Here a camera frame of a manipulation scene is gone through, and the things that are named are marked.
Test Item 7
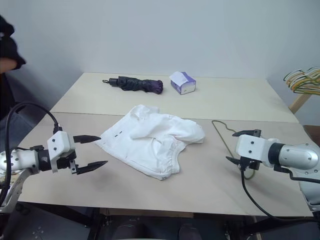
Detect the dark rounded shape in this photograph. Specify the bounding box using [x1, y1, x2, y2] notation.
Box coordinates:
[116, 223, 144, 240]
[178, 222, 201, 240]

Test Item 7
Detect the bunch of hangers on rack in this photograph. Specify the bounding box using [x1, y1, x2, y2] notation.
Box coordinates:
[288, 92, 312, 115]

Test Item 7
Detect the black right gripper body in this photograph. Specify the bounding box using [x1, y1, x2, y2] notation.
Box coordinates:
[238, 156, 261, 172]

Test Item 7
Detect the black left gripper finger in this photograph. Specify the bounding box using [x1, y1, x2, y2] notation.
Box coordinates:
[73, 134, 102, 145]
[74, 160, 109, 175]

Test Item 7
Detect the dark purple folded cloth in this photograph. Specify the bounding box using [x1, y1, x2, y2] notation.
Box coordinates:
[101, 75, 164, 95]

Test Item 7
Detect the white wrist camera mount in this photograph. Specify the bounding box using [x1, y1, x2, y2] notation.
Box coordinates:
[236, 134, 274, 168]
[46, 131, 76, 174]

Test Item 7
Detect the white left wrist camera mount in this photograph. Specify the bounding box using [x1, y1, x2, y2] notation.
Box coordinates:
[46, 131, 76, 174]

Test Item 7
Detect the olive green wire hanger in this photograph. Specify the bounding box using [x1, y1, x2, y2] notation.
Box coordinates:
[211, 120, 253, 180]

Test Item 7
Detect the person in dark clothes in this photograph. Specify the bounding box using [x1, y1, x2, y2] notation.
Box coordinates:
[0, 14, 60, 156]

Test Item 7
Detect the dark brown board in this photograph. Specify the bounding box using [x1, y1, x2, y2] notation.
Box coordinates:
[303, 124, 320, 152]

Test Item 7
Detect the purple white tissue box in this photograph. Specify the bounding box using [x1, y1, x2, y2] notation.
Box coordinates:
[169, 71, 197, 96]

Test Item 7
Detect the bundle of coloured wire hangers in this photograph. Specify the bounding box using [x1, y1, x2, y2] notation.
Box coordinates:
[283, 66, 320, 96]

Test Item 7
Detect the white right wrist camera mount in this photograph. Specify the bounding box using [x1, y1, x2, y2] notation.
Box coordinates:
[236, 134, 274, 168]

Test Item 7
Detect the white cloth garment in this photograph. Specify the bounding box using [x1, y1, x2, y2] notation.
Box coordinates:
[99, 104, 206, 181]

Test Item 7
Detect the black table frame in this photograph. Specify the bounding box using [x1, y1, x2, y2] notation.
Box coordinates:
[14, 201, 313, 240]

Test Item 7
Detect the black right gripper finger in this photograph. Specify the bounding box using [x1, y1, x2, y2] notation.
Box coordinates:
[225, 156, 242, 166]
[231, 129, 262, 138]

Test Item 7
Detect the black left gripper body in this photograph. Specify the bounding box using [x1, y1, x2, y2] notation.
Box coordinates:
[56, 149, 78, 175]

